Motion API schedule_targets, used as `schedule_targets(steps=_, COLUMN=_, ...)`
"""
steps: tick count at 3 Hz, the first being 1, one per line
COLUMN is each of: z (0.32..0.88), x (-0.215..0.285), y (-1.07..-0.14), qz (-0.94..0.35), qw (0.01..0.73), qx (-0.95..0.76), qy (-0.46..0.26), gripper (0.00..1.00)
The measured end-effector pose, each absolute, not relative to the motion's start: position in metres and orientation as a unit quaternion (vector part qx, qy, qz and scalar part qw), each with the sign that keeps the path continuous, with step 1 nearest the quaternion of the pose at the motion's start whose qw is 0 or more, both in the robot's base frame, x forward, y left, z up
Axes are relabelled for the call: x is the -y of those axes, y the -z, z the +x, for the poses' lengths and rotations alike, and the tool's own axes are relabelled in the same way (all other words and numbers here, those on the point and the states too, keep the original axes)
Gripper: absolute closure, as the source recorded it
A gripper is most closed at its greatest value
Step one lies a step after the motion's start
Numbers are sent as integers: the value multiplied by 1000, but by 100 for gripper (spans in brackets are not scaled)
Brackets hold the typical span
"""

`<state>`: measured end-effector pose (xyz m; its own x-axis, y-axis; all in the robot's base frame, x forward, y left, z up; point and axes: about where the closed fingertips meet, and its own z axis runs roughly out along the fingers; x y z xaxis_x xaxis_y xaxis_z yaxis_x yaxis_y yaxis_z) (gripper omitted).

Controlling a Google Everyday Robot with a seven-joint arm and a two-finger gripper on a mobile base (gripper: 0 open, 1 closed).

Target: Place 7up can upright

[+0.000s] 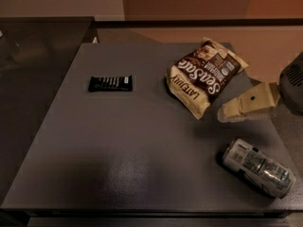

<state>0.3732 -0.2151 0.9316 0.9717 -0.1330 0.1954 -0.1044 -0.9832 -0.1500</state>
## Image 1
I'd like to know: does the silver 7up soda can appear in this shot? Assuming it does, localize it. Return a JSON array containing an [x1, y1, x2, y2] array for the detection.
[[223, 139, 296, 199]]

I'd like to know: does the black snack bar wrapper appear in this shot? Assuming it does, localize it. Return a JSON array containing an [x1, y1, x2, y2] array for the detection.
[[88, 76, 133, 92]]

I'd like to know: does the brown sea salt chip bag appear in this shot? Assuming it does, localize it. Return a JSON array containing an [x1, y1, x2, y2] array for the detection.
[[166, 38, 248, 119]]

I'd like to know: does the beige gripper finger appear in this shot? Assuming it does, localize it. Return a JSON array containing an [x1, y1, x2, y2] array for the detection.
[[217, 82, 280, 123]]

